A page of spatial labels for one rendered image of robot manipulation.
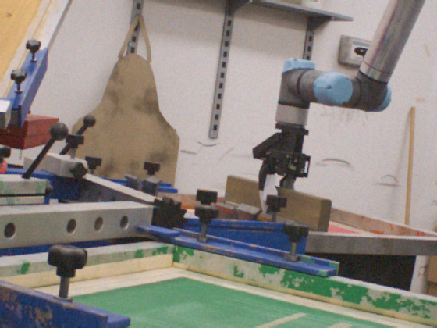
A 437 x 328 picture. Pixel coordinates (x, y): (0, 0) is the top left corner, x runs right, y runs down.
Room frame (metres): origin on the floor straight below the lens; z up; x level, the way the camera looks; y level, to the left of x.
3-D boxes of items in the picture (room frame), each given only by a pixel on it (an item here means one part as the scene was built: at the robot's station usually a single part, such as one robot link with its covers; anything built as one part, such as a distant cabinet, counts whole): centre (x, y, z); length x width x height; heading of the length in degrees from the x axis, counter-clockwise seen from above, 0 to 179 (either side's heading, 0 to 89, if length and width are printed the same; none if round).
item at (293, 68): (2.13, -0.14, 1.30); 0.09 x 0.08 x 0.11; 35
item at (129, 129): (4.08, 0.46, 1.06); 0.53 x 0.07 x 1.05; 122
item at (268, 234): (1.77, -0.04, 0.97); 0.30 x 0.05 x 0.07; 122
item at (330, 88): (2.06, -0.21, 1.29); 0.11 x 0.11 x 0.08; 35
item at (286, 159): (2.13, -0.14, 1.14); 0.09 x 0.08 x 0.12; 32
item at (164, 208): (1.59, 0.10, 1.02); 0.07 x 0.06 x 0.07; 122
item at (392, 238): (2.13, -0.10, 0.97); 0.79 x 0.58 x 0.04; 122
